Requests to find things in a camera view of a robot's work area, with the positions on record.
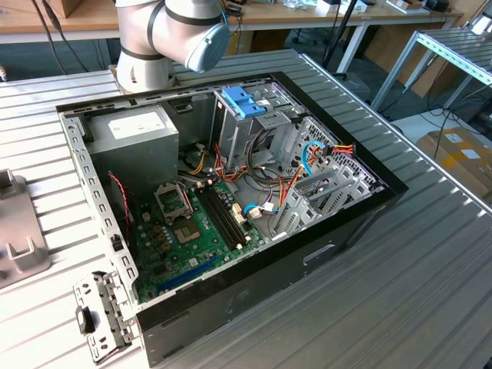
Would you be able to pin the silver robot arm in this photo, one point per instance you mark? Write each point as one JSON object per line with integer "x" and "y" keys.
{"x": 134, "y": 38}

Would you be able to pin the grey metal disk bay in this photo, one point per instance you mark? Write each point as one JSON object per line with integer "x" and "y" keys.
{"x": 294, "y": 221}

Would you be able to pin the black RAM slot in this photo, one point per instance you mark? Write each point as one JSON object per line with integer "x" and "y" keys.
{"x": 216, "y": 218}
{"x": 228, "y": 214}
{"x": 220, "y": 217}
{"x": 224, "y": 215}

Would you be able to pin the grey metal drive cage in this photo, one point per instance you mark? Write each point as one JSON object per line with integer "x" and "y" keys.
{"x": 238, "y": 134}

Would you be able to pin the thin locking lever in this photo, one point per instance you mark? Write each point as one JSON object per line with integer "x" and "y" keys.
{"x": 187, "y": 200}

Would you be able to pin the CPU socket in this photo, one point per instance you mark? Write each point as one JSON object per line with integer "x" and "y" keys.
{"x": 186, "y": 232}

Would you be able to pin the blue plastic drive latch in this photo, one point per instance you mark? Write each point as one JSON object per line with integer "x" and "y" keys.
{"x": 240, "y": 102}

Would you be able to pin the green motherboard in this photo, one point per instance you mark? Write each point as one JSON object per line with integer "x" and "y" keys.
{"x": 180, "y": 253}

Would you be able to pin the blue expansion slot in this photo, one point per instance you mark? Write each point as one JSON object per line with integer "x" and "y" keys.
{"x": 184, "y": 275}

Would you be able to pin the open black PC case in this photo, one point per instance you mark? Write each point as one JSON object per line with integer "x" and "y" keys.
{"x": 269, "y": 292}

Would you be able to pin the grey power supply unit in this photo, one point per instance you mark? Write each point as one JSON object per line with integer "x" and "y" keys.
{"x": 134, "y": 153}

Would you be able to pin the brown cardboard panel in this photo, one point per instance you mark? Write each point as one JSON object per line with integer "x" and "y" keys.
{"x": 384, "y": 42}

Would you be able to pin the cardboard box yellow tape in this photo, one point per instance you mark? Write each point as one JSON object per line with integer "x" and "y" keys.
{"x": 453, "y": 153}

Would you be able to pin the wooden desk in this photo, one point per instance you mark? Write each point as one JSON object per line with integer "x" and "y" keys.
{"x": 100, "y": 19}

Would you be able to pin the grey parts rack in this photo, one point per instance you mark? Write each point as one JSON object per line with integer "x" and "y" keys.
{"x": 19, "y": 227}

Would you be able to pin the small cardboard box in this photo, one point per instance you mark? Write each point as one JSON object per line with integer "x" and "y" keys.
{"x": 73, "y": 7}

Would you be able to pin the metal slat rack table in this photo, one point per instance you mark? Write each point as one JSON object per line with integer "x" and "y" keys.
{"x": 453, "y": 48}

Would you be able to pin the metal card retention bracket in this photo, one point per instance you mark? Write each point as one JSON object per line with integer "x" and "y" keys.
{"x": 115, "y": 319}

